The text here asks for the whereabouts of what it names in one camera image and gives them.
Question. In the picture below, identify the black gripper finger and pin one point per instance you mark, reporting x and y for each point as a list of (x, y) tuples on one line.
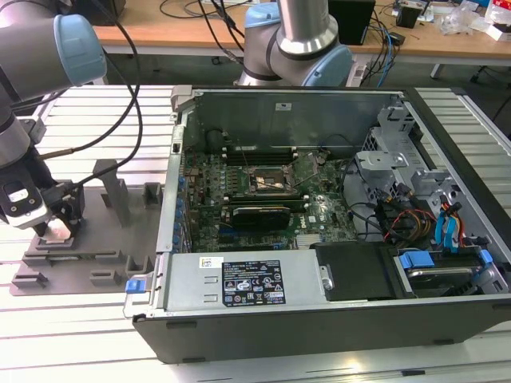
[(42, 230), (75, 213)]

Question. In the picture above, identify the silver CPU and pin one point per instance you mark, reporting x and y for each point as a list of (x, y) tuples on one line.
[(59, 231)]

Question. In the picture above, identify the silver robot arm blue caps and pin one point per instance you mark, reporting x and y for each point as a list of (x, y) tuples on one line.
[(32, 60)]

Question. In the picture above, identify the CPU socket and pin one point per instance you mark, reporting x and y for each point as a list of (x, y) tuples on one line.
[(265, 179)]

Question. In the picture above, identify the grey parts rack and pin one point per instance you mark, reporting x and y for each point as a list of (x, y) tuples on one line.
[(100, 247)]

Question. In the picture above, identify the blue plastic case latch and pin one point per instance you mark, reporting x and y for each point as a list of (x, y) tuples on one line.
[(135, 287)]

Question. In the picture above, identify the grey power supply unit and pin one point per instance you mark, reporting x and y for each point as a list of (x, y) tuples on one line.
[(187, 279)]

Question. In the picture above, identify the grey case corner latch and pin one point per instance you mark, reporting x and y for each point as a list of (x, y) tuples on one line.
[(181, 97)]

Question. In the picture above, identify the black RAM slot white clips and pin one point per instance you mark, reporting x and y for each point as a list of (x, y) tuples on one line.
[(233, 148), (233, 157), (263, 196)]

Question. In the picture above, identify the black computer box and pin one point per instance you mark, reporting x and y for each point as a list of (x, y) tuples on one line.
[(113, 10)]

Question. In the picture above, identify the thin metal locking lever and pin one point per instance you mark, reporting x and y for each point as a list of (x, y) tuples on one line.
[(244, 153)]

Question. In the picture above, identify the black graphics card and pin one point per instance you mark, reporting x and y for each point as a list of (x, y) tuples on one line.
[(259, 218)]

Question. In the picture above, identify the small silver heatsink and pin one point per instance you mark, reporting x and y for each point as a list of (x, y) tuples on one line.
[(309, 239)]

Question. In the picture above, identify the black open PC case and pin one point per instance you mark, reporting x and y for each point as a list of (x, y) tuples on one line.
[(279, 339)]

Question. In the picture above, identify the green motherboard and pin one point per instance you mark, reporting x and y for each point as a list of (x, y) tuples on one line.
[(331, 215)]

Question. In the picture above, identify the black plastic cover panel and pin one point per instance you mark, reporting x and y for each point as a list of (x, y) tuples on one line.
[(351, 275)]

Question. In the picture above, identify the silver metal drive cage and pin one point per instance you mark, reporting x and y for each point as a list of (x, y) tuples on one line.
[(379, 161)]

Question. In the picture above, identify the hard disk in blue carrier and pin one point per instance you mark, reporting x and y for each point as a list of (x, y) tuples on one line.
[(415, 260)]

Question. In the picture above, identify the small black adapter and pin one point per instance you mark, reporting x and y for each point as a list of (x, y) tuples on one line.
[(397, 38)]

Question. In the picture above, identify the black labelled box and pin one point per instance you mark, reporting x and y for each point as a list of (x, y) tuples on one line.
[(409, 16)]

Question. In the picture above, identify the clear plastic bag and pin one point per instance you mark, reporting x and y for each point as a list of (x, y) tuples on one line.
[(463, 20)]

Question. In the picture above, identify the white red cardboard box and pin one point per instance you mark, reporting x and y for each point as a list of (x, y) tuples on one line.
[(501, 30)]

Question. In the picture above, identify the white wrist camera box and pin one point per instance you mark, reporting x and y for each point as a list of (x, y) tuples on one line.
[(24, 217)]

